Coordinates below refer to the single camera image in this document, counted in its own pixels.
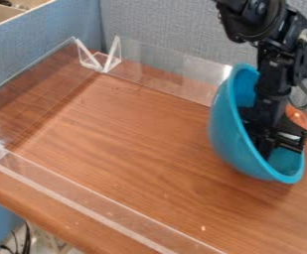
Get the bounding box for black cables under table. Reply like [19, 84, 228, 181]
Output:
[0, 220, 34, 254]

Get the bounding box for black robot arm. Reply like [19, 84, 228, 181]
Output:
[213, 0, 307, 158]

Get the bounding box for wooden shelf box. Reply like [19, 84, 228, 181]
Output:
[0, 0, 57, 24]

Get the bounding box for blue plastic bowl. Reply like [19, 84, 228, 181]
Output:
[208, 63, 306, 185]

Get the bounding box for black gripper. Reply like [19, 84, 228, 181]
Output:
[238, 88, 307, 160]

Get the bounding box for white toy mushroom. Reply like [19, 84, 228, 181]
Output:
[286, 105, 307, 130]

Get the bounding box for clear acrylic barrier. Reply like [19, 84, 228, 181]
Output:
[0, 35, 307, 254]

